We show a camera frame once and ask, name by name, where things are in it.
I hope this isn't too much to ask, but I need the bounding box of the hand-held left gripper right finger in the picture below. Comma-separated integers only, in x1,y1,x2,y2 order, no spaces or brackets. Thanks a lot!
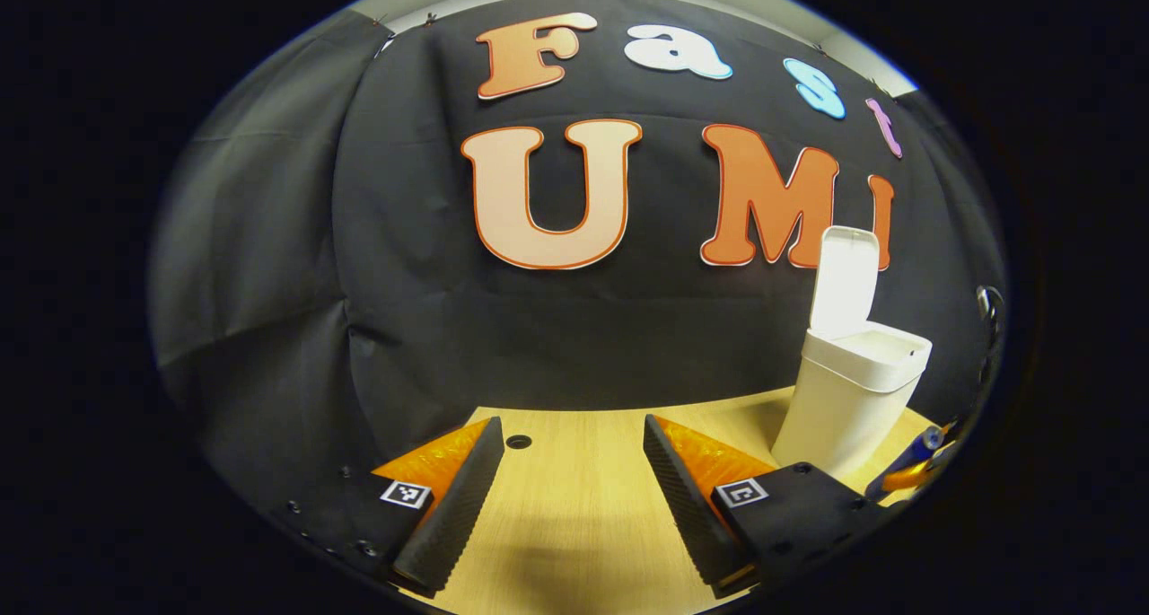
643,413,899,600

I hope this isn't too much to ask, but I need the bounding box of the wooden desktop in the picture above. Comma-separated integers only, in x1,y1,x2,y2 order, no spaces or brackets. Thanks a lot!
395,386,943,615

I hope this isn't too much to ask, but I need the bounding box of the blue pop can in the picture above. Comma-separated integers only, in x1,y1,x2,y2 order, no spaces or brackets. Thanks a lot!
864,424,945,499

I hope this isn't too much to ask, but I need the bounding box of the black backdrop cloth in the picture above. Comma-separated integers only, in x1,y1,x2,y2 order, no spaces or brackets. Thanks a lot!
148,0,1006,526

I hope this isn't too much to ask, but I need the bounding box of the white desktop garbage bin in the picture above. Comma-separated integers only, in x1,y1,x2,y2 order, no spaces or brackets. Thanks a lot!
770,225,934,481

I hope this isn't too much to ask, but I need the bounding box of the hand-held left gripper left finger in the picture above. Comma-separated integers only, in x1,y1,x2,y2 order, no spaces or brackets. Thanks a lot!
274,416,505,598

